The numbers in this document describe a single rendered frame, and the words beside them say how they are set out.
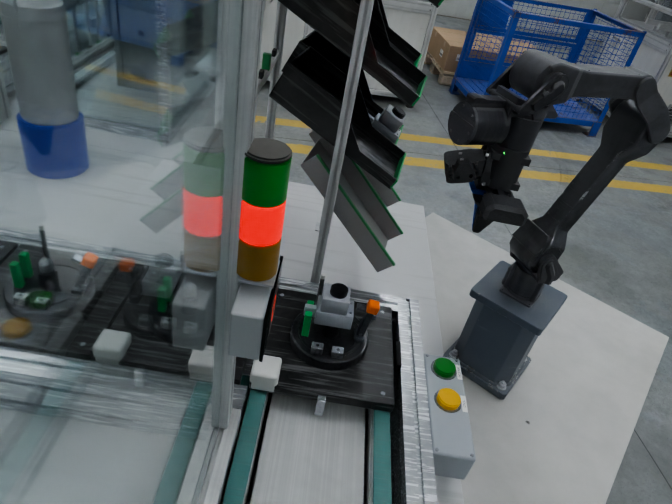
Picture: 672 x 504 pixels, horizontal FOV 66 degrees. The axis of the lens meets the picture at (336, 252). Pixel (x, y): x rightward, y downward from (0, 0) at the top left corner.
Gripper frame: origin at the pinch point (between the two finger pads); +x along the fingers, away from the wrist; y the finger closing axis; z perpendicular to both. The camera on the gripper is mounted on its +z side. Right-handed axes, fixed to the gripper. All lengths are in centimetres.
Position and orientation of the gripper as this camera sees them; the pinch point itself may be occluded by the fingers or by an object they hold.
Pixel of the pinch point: (482, 213)
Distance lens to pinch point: 85.8
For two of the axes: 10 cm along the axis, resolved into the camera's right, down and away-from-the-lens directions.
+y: -0.7, 5.8, -8.1
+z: -9.8, -1.9, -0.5
